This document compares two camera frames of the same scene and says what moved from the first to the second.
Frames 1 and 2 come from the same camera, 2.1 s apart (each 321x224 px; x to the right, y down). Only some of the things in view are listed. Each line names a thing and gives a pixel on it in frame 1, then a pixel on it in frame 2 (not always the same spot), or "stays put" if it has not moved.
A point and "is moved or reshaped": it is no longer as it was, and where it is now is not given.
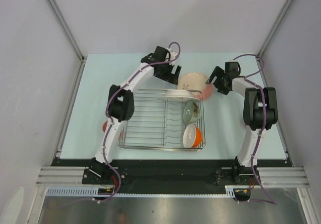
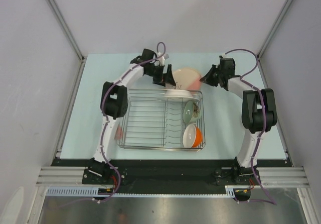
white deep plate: (178, 95) stays put
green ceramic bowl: (191, 111) stays put
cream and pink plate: (195, 82) is moved or reshaped
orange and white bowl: (192, 136) stays put
